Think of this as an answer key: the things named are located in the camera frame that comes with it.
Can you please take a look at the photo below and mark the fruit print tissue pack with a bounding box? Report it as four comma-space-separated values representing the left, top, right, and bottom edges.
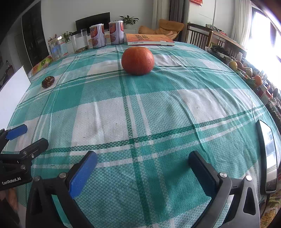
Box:
31, 56, 52, 76

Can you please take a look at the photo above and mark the clear jar black lid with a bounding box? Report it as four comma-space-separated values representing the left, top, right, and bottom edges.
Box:
71, 29, 89, 53

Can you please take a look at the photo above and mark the glass jar gold lid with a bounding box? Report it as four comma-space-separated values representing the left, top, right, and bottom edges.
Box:
48, 36, 68, 61

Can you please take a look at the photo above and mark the orange book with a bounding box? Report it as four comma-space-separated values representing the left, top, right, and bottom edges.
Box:
126, 34, 175, 46

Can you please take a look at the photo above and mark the wooden desk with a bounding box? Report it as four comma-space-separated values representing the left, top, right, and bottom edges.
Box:
213, 31, 247, 58

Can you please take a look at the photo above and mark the fruit tray on side table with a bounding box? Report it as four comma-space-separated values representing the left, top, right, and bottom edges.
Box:
229, 61, 262, 88

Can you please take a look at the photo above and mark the potted green plant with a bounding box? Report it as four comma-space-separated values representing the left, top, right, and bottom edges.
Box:
120, 15, 139, 28

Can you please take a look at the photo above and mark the dark mangosteen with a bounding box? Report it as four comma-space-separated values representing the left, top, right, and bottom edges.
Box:
41, 76, 55, 89

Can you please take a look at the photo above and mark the black tablet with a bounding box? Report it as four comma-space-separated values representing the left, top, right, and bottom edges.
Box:
256, 119, 278, 195

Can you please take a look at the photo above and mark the orange lounge chair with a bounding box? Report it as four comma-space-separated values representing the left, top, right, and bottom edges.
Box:
138, 19, 184, 40

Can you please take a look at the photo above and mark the teal plaid tablecloth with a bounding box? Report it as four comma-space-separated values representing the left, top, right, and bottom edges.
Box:
4, 42, 280, 227

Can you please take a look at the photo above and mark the black television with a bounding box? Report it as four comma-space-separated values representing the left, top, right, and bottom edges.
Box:
75, 12, 110, 34

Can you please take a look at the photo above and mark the wooden chair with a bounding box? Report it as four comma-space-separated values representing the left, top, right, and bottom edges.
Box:
185, 23, 213, 49

